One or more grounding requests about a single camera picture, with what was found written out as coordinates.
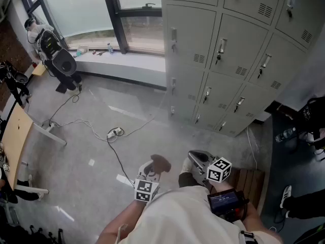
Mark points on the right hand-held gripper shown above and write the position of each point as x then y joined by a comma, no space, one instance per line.
218,170

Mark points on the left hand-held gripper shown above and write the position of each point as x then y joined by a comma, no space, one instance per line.
143,189

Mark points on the brown wiping cloth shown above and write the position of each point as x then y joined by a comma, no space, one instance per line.
161,163

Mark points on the grey metal locker door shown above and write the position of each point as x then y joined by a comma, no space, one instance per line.
193,32

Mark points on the person's left forearm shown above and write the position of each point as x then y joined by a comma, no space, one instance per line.
119,220

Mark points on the person's right forearm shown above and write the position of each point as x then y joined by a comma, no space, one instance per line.
254,220

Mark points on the grey metal locker cabinet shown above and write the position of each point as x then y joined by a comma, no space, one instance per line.
241,44

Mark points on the person's black trouser leg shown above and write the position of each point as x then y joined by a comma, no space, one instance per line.
189,179

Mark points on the black small monitor device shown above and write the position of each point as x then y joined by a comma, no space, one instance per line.
223,199

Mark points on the person in white shirt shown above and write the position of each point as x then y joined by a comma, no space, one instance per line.
177,217

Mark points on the brown wooden slat stool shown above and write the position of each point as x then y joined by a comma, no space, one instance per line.
248,184

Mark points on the white power strip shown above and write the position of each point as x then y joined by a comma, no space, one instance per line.
111,134

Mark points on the large clear water bottle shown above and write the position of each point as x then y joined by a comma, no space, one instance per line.
285,135

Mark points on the white window sill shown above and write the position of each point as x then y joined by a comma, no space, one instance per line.
122,65

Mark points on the black tote bag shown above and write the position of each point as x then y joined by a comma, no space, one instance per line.
311,116

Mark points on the small blue-label plastic bottle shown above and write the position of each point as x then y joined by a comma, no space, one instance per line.
110,48

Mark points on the black bag green trim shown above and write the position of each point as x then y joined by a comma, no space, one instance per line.
312,236

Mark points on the light wooden desk white legs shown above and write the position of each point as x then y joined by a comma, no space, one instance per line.
17,141

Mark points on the clear plastic bag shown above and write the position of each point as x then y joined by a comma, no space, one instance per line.
82,51

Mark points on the white marker pen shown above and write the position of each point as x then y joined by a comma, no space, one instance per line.
18,124

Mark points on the gray oval shell case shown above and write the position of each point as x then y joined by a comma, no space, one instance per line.
17,75
59,60

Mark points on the small wooden table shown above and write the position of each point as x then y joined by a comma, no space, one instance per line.
39,70

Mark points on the black backpack rig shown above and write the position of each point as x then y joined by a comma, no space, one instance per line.
49,43

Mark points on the black-framed window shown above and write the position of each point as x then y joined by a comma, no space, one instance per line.
76,11

